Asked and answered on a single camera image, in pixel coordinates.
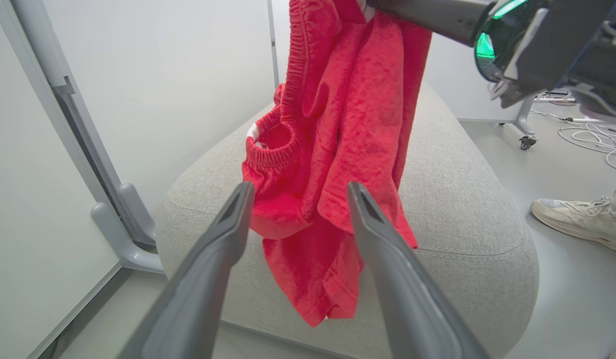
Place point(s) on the white sneaker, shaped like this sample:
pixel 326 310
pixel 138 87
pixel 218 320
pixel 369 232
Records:
pixel 577 219

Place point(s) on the distant white partition panel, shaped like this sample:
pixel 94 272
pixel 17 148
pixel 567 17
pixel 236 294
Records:
pixel 457 89

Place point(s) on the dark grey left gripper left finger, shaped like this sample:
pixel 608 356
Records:
pixel 198 289

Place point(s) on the wide white partition panel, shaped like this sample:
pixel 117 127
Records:
pixel 18 174

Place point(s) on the grey partition foot with caster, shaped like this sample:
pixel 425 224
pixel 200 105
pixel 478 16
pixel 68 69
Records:
pixel 523 119

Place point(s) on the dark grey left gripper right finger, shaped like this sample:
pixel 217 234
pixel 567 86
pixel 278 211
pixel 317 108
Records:
pixel 402 299

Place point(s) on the grey fabric sofa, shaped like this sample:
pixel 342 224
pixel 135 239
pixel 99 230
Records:
pixel 462 199

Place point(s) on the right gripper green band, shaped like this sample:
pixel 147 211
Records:
pixel 552 45

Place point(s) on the red garment with white trim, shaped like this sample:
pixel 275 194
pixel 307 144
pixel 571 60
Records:
pixel 347 124

